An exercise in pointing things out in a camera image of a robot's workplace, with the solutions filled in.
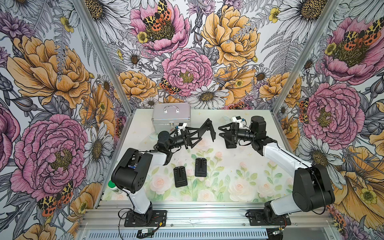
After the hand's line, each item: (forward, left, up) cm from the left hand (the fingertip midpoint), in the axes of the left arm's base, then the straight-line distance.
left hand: (201, 136), depth 80 cm
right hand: (0, -9, +2) cm, 9 cm away
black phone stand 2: (-8, 0, -20) cm, 21 cm away
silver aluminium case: (+21, +21, -7) cm, 31 cm away
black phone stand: (-14, +12, -19) cm, 27 cm away
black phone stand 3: (-4, -15, +2) cm, 15 cm away
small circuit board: (-39, +27, -23) cm, 53 cm away
